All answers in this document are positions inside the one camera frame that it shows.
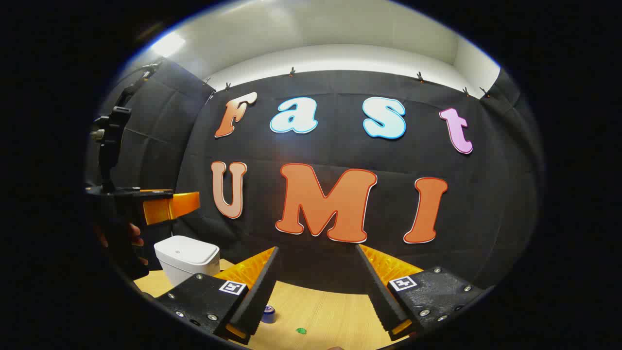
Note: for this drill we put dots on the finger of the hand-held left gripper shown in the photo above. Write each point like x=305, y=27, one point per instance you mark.
x=170, y=206

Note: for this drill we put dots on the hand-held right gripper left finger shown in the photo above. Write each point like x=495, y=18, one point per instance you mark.
x=257, y=291

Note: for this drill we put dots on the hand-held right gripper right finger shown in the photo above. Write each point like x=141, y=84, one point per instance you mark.
x=376, y=291

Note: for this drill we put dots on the blue pop can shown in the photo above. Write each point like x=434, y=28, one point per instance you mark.
x=268, y=315

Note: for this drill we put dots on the white desktop garbage bin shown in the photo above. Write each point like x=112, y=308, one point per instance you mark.
x=187, y=257

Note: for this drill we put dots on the wooden desktop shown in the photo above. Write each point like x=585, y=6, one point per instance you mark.
x=330, y=311

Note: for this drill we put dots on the black backdrop cloth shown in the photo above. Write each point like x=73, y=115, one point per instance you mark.
x=393, y=160

